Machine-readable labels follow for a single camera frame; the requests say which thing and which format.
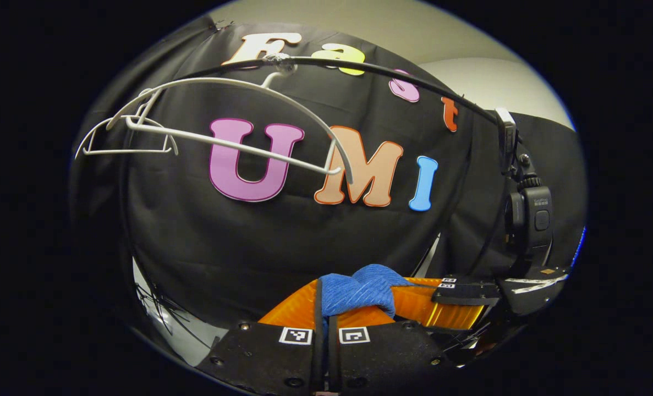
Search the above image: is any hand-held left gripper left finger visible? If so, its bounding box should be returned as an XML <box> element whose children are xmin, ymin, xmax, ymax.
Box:
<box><xmin>197</xmin><ymin>278</ymin><xmax>327</xmax><ymax>396</ymax></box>

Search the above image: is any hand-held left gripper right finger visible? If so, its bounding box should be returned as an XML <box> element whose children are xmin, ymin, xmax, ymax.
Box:
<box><xmin>326</xmin><ymin>286</ymin><xmax>454</xmax><ymax>395</ymax></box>

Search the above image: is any blue jacket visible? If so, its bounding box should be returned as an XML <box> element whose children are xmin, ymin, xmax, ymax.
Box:
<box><xmin>318</xmin><ymin>264</ymin><xmax>415</xmax><ymax>325</ymax></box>

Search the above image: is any white clothes hanger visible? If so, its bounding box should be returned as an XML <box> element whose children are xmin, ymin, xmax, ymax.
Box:
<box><xmin>106</xmin><ymin>55</ymin><xmax>354</xmax><ymax>185</ymax></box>
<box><xmin>75</xmin><ymin>88</ymin><xmax>179</xmax><ymax>160</ymax></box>

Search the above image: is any black clothes rack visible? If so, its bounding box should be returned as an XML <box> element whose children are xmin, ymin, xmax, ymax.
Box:
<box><xmin>180</xmin><ymin>55</ymin><xmax>500</xmax><ymax>124</ymax></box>

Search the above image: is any black cable bundle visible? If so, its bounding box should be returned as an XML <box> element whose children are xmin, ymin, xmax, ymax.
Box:
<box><xmin>135</xmin><ymin>278</ymin><xmax>206</xmax><ymax>344</ymax></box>

